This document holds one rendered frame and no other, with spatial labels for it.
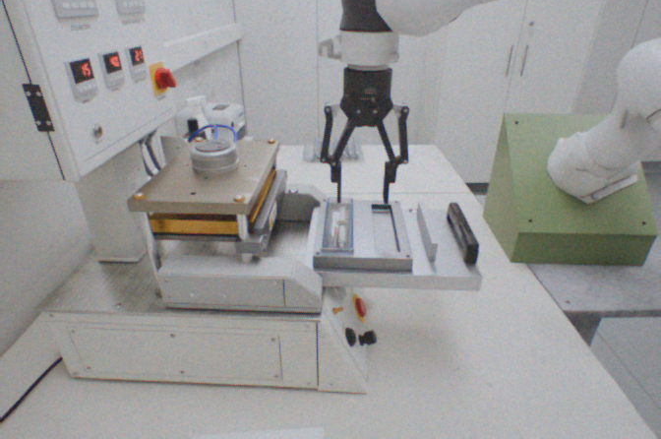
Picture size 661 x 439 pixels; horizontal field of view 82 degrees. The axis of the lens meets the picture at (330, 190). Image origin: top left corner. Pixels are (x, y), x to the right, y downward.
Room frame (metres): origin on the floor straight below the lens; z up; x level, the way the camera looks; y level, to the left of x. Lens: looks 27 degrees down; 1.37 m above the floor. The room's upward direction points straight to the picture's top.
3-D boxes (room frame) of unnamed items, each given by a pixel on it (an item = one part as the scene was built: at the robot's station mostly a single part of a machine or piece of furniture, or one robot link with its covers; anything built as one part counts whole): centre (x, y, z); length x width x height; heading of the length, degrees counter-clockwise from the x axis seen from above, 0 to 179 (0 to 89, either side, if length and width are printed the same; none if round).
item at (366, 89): (0.61, -0.06, 1.23); 0.08 x 0.08 x 0.09
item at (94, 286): (0.62, 0.24, 0.93); 0.46 x 0.35 x 0.01; 87
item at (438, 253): (0.61, -0.11, 0.97); 0.30 x 0.22 x 0.08; 87
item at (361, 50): (0.63, -0.04, 1.31); 0.13 x 0.12 x 0.05; 179
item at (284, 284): (0.48, 0.14, 0.96); 0.25 x 0.05 x 0.07; 87
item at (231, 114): (1.59, 0.50, 0.88); 0.25 x 0.20 x 0.17; 85
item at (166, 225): (0.63, 0.20, 1.07); 0.22 x 0.17 x 0.10; 177
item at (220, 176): (0.64, 0.23, 1.08); 0.31 x 0.24 x 0.13; 177
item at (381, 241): (0.61, -0.06, 0.98); 0.20 x 0.17 x 0.03; 177
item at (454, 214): (0.60, -0.24, 0.99); 0.15 x 0.02 x 0.04; 177
